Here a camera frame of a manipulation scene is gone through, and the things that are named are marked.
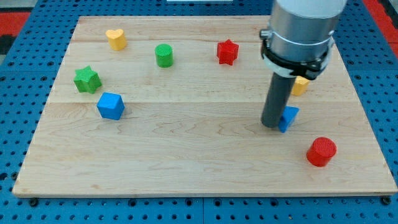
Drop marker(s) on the red star block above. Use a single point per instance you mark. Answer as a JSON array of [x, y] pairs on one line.
[[227, 52]]

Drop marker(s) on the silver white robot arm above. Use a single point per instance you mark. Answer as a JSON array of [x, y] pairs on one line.
[[299, 36]]

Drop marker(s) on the yellow hexagon block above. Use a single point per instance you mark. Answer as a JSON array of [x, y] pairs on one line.
[[300, 86]]

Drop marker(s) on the green star block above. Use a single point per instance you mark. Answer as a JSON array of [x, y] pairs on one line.
[[87, 80]]

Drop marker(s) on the light wooden board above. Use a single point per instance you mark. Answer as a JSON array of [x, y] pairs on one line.
[[193, 129]]

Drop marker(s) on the green cylinder block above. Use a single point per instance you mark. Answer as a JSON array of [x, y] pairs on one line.
[[164, 55]]

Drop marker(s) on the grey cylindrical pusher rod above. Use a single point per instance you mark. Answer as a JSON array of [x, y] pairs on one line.
[[277, 97]]

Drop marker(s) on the blue cube block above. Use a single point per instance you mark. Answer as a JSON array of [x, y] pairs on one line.
[[110, 106]]

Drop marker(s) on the blue triangle block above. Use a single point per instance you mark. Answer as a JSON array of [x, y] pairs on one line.
[[288, 117]]

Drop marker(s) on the yellow heart block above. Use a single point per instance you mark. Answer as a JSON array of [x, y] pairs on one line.
[[116, 39]]

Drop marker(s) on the red cylinder block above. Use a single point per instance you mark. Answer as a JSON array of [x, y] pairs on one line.
[[321, 151]]

